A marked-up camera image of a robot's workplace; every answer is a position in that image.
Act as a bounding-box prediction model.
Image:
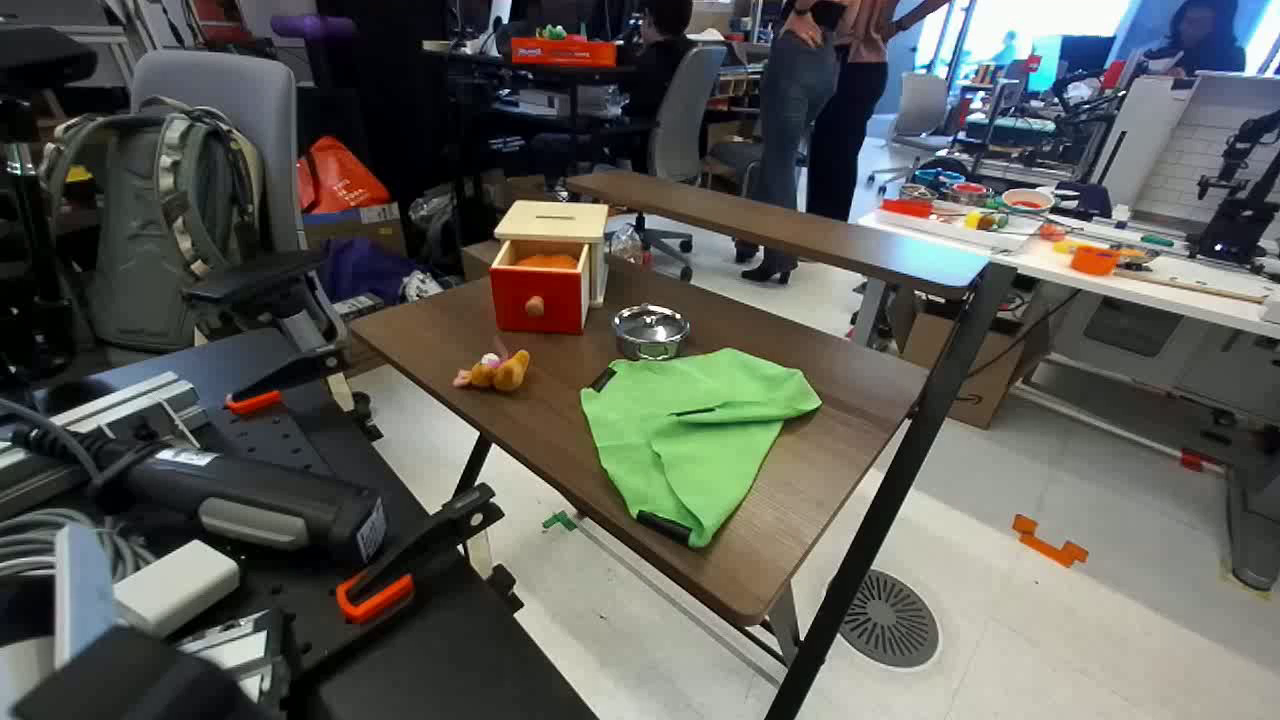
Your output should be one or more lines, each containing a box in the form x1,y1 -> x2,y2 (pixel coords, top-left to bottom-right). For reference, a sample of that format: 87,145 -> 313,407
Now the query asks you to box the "green towel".
579,347 -> 824,549

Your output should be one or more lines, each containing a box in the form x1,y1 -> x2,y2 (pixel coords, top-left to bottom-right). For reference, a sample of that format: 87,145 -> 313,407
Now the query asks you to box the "small black robot arm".
1192,112 -> 1280,264

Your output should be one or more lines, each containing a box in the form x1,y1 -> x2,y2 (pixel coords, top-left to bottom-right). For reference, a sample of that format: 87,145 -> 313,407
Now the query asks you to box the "person in jeans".
728,0 -> 847,287

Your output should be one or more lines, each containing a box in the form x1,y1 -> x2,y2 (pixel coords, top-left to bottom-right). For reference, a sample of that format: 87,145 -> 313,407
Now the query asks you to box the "white work table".
860,195 -> 1280,590

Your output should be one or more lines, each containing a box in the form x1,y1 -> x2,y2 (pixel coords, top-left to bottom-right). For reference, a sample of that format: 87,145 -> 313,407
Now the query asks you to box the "long wooden bench table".
567,170 -> 987,295

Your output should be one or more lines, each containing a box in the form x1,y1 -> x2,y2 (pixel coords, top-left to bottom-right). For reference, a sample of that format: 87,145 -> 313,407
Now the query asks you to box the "black clamp orange handle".
226,347 -> 345,419

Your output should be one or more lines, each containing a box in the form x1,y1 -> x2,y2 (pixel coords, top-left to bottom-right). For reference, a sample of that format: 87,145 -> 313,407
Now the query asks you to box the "grey backpack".
39,94 -> 265,351

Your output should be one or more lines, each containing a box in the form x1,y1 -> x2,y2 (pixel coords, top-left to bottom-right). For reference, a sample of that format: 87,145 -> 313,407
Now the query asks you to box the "black handheld device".
14,428 -> 389,562

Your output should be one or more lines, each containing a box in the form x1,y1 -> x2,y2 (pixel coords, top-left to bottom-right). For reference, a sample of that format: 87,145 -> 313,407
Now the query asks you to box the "black clamp orange tip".
298,483 -> 503,685

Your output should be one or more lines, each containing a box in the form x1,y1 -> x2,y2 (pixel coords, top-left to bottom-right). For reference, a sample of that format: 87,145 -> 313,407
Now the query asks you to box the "wooden box with red drawer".
487,198 -> 607,334

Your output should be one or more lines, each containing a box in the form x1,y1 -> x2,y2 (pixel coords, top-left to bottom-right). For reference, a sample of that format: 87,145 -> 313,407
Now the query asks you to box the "white power adapter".
113,538 -> 239,634

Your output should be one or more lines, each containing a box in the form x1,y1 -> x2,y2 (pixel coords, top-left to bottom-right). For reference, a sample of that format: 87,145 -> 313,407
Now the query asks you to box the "grey office chair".
129,53 -> 336,347

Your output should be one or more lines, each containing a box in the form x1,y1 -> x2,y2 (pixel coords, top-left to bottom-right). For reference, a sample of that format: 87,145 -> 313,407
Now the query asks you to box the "orange floor marker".
1013,512 -> 1087,566

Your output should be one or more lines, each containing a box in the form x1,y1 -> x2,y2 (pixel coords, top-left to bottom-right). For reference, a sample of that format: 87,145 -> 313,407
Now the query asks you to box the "round floor drain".
842,570 -> 939,667

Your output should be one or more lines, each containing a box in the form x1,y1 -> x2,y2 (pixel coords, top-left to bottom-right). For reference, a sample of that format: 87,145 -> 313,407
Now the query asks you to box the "orange bag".
298,135 -> 392,217

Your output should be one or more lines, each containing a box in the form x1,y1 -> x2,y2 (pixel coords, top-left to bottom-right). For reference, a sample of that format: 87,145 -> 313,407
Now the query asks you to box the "small metal bowl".
614,302 -> 691,359

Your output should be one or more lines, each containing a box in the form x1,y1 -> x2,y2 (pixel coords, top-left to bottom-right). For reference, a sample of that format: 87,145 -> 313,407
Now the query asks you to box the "dark wooden table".
345,252 -> 1018,720

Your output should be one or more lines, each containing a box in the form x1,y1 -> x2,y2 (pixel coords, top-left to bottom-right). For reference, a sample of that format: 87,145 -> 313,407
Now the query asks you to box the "orange plush toy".
452,347 -> 531,391

